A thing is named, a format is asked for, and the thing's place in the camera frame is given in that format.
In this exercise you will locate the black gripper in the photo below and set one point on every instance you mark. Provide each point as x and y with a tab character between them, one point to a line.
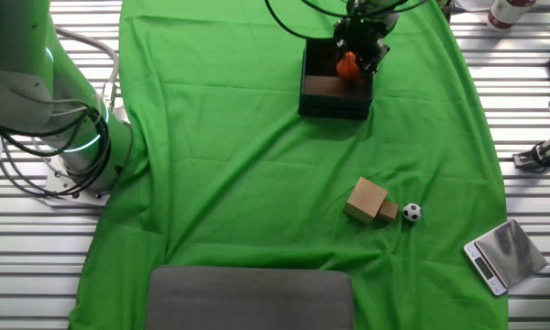
364	32

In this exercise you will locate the small orange basketball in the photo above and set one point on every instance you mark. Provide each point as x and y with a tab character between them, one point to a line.
348	69

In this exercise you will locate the large wooden block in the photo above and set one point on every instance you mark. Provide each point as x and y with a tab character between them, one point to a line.
364	199

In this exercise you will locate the small wooden cube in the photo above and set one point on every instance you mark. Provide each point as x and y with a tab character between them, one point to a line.
388	212

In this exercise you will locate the small soccer ball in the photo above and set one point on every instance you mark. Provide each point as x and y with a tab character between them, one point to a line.
412	212

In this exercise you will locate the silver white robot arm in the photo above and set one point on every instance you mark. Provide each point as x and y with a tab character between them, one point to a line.
50	105

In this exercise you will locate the dark green gift box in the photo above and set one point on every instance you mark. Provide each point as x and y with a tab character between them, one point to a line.
332	101

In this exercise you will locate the red white bottle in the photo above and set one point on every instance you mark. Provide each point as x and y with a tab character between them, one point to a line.
509	11

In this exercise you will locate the green cloth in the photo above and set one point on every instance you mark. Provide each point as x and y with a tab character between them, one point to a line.
256	183

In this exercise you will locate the silver digital scale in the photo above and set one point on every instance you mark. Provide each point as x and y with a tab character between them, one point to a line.
509	254

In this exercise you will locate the grey cushion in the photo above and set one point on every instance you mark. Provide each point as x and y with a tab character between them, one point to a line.
249	300

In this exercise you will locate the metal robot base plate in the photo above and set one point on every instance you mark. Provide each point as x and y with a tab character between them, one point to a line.
62	181

